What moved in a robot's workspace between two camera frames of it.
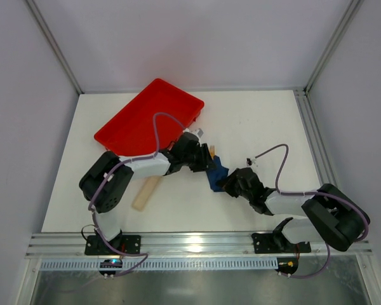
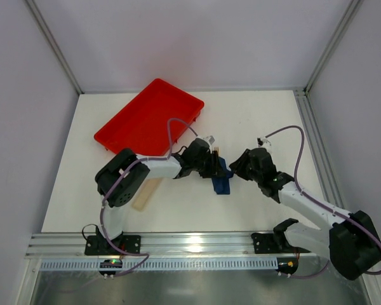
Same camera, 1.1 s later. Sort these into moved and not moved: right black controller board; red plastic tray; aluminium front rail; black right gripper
Moved: black right gripper
Not moved: red plastic tray; aluminium front rail; right black controller board
